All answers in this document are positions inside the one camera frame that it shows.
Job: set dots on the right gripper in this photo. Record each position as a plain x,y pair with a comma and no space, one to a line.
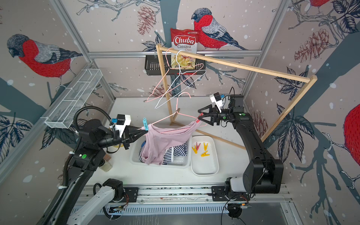
216,117

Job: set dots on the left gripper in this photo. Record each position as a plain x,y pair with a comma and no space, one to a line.
130,134

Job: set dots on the teal clothespin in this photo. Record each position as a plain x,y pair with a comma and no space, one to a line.
145,124

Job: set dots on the pink tank top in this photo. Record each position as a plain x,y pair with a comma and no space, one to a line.
160,140

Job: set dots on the striped tank top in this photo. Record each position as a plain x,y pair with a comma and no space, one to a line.
180,150

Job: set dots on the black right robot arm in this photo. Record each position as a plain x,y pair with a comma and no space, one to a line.
264,173

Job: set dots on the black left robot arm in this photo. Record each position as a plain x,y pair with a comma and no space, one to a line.
82,163

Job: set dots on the white perforated plastic basket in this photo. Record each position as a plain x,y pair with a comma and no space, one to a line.
181,162

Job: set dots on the yellow bowl with buns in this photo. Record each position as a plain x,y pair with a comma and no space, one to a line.
118,145

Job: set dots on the brown bottle black cap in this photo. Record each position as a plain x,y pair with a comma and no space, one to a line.
107,157

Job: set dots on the clear bottle black cap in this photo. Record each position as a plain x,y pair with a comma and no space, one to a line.
105,165

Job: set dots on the white plastic tray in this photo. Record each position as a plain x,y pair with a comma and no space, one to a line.
204,166

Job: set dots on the cassava chips bag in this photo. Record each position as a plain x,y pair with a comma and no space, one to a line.
184,40

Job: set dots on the wooden clothes rack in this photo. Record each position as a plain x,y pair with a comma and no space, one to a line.
309,83

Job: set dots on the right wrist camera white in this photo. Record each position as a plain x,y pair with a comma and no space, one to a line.
218,100

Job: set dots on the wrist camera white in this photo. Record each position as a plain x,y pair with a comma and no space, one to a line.
120,123
218,100

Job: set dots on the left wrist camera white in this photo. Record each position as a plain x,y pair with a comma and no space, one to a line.
120,123

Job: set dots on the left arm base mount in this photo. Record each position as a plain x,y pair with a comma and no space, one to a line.
129,194

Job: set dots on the black wall basket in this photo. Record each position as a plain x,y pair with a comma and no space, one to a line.
152,66

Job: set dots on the white wire mesh shelf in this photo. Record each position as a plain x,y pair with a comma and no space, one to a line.
75,97

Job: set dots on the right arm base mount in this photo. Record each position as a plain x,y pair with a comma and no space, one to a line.
223,193

